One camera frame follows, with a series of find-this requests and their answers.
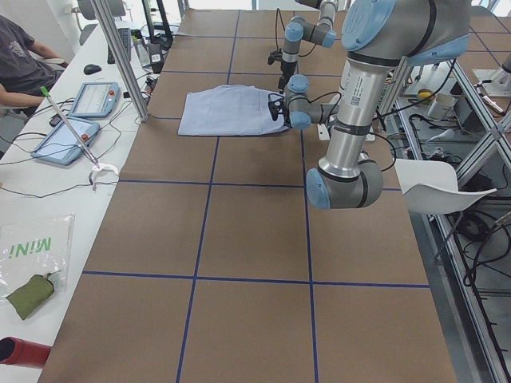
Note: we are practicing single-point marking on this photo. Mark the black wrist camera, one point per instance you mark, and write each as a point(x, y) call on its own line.
point(274, 56)
point(275, 105)

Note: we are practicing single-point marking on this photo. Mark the seated person grey shirt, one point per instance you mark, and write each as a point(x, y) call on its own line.
point(22, 75)

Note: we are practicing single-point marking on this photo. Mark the white hook piece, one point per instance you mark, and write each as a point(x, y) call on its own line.
point(101, 167)

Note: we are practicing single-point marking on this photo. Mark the aluminium frame post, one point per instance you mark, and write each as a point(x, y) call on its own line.
point(105, 18)

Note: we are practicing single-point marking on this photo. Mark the near blue teach pendant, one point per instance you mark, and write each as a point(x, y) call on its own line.
point(61, 146)

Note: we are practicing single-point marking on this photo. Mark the olive green pouch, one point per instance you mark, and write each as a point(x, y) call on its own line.
point(27, 298)

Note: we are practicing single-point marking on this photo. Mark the thin metal rod tool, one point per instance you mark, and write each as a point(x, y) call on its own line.
point(80, 141)

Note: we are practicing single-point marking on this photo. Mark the blue teach pendant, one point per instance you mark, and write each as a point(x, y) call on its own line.
point(61, 146)
point(95, 100)

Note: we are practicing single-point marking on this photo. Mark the far blue teach pendant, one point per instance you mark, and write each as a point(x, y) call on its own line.
point(95, 100)

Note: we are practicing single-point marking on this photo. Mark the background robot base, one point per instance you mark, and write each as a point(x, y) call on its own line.
point(495, 82)

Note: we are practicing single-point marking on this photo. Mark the black computer mouse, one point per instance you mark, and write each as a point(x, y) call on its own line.
point(91, 69)

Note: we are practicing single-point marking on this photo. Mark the clear plastic bag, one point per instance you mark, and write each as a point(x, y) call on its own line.
point(38, 246)

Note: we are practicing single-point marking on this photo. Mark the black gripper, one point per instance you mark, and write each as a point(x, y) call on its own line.
point(284, 72)

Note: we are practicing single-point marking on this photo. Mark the red cylinder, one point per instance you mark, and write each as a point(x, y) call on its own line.
point(19, 352)

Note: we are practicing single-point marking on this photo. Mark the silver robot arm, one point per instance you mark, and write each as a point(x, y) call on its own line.
point(298, 30)
point(376, 36)

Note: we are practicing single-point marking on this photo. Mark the light blue striped shirt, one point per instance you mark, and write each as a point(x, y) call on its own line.
point(229, 110)

